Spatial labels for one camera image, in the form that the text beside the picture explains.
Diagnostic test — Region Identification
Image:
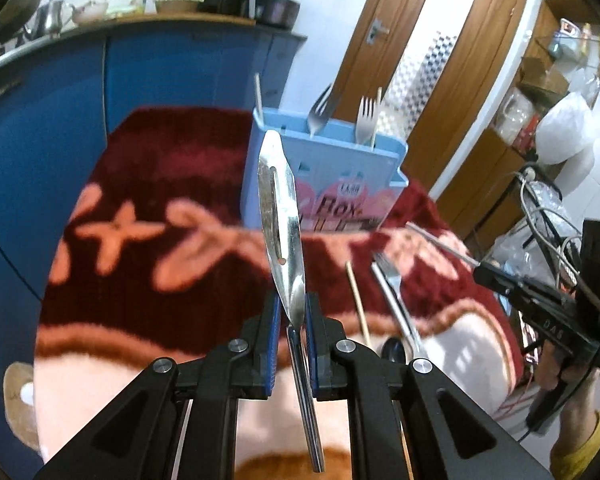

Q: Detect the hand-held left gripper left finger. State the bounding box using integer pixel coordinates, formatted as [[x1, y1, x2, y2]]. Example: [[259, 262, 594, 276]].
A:
[[32, 290, 282, 480]]

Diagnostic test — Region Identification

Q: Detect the red floral blanket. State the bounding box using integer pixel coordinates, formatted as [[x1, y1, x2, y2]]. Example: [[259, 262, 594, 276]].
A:
[[2, 105, 528, 480]]

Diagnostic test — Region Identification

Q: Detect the blue utensil box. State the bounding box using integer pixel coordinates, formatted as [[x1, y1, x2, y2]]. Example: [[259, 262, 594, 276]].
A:
[[240, 107, 410, 233]]

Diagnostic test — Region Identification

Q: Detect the person's right hand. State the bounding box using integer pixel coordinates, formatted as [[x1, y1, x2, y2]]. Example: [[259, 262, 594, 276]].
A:
[[536, 349, 600, 436]]

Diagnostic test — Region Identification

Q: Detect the wooden door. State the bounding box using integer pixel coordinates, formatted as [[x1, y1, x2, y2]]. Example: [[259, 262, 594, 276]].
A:
[[332, 0, 531, 211]]

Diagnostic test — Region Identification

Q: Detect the steel kettle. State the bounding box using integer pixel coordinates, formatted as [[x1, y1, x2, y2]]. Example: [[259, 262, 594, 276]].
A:
[[30, 0, 76, 37]]

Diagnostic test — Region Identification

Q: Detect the dark rice cooker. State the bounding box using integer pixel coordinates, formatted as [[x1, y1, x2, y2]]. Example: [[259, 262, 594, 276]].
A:
[[254, 0, 301, 28]]

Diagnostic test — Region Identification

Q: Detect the person's right forearm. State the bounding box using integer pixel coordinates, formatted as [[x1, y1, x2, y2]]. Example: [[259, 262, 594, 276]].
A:
[[550, 407, 600, 480]]

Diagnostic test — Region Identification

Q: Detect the metal door handle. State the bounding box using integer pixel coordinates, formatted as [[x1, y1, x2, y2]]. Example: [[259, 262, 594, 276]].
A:
[[366, 17, 391, 43]]

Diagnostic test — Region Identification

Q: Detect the white bowl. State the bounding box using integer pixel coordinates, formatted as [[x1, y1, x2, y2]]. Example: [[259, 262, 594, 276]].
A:
[[72, 1, 110, 26]]

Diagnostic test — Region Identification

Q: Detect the black wire rack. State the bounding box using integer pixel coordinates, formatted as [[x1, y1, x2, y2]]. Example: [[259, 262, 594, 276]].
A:
[[507, 162, 586, 281]]

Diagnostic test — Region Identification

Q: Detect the wooden cutting board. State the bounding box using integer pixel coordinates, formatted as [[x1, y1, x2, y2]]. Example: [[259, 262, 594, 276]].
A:
[[107, 10, 257, 27]]

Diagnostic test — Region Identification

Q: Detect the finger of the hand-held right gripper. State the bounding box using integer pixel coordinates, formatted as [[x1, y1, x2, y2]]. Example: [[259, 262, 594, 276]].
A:
[[472, 261, 576, 306], [497, 285, 556, 318]]

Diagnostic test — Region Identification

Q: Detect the bowl of shredded food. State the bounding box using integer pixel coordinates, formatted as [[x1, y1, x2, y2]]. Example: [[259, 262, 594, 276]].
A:
[[152, 0, 205, 13]]

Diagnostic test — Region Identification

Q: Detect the white plastic bag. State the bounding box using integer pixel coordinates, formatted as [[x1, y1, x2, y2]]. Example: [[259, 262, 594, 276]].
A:
[[536, 91, 597, 167]]

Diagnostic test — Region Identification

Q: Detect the white cable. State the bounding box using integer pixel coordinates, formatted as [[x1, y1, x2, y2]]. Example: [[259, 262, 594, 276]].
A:
[[517, 167, 581, 241]]

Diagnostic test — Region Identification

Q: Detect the wooden shelf unit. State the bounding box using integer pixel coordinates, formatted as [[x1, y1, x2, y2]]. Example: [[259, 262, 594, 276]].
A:
[[430, 0, 600, 241]]

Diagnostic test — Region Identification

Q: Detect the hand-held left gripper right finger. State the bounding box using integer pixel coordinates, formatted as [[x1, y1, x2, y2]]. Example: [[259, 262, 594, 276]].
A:
[[304, 292, 556, 480]]

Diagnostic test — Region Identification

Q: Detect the large wok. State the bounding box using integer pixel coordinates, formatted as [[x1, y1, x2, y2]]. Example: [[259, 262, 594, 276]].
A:
[[0, 0, 47, 41]]

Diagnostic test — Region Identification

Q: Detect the silver fork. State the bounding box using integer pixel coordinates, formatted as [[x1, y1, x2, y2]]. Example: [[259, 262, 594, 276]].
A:
[[307, 85, 342, 140], [355, 96, 379, 147], [371, 251, 427, 358]]

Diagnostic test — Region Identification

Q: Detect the black spoon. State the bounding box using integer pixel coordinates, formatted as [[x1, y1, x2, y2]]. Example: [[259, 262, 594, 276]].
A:
[[380, 337, 410, 365]]

